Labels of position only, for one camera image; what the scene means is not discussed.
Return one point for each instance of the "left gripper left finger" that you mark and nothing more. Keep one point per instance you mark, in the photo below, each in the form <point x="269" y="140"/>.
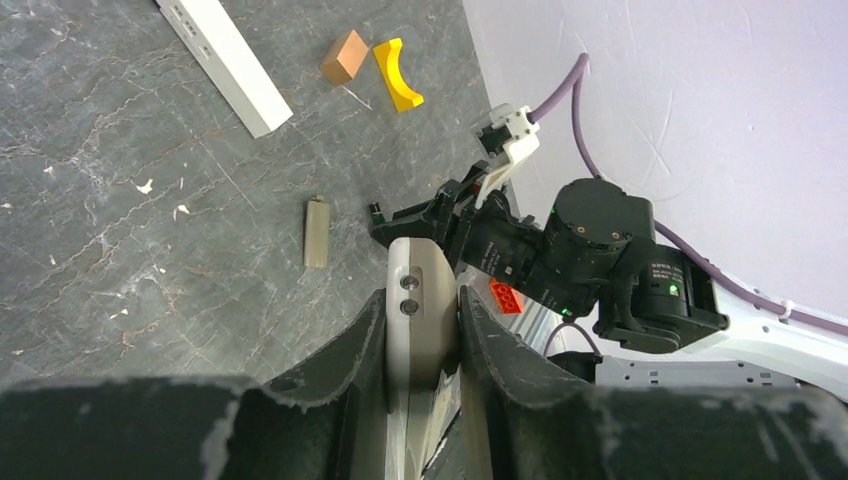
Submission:
<point x="325" y="418"/>

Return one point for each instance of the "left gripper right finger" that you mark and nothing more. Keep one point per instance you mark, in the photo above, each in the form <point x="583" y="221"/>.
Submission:
<point x="527" y="418"/>

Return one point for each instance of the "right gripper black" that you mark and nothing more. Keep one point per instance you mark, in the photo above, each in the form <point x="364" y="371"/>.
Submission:
<point x="490" y="239"/>

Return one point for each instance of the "white remote with buttons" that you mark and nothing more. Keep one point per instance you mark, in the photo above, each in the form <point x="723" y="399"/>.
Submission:
<point x="421" y="352"/>

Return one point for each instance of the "beige remote battery cover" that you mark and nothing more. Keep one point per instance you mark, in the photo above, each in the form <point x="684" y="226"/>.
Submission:
<point x="316" y="233"/>

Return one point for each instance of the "white black remote control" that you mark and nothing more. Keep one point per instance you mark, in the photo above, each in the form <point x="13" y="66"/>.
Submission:
<point x="211" y="36"/>

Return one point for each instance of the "green battery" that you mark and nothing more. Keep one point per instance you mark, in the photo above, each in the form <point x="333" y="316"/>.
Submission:
<point x="376" y="213"/>

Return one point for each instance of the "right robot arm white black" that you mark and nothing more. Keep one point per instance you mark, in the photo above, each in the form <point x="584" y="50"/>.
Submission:
<point x="601" y="251"/>

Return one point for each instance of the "red rectangular block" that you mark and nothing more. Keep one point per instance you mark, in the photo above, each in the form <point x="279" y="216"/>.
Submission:
<point x="508" y="300"/>

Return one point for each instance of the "yellow curved block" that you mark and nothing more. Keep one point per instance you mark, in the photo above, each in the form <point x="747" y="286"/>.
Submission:
<point x="387" y="56"/>

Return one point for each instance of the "brown wooden block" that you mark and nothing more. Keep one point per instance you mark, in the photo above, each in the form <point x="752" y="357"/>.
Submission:
<point x="344" y="58"/>

